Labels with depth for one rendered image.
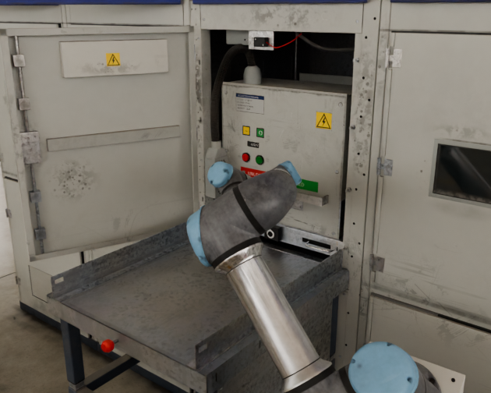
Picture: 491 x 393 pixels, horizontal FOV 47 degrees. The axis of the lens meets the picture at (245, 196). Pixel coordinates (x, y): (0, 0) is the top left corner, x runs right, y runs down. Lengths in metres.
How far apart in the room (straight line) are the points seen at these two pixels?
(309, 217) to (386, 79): 0.54
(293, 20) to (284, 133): 0.36
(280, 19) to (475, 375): 1.18
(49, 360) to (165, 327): 1.56
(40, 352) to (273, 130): 1.78
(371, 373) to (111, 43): 1.30
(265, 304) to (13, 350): 2.18
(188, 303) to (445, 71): 0.92
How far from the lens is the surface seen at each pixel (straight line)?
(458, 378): 1.31
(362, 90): 1.66
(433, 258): 1.66
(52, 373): 2.94
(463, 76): 1.53
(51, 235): 2.01
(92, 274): 1.78
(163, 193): 2.09
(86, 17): 2.45
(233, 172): 1.60
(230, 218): 1.14
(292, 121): 1.84
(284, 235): 1.95
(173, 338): 1.47
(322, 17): 1.71
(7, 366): 3.06
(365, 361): 1.11
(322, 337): 1.83
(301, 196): 1.83
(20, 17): 2.84
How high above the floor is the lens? 1.63
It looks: 18 degrees down
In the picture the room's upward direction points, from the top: straight up
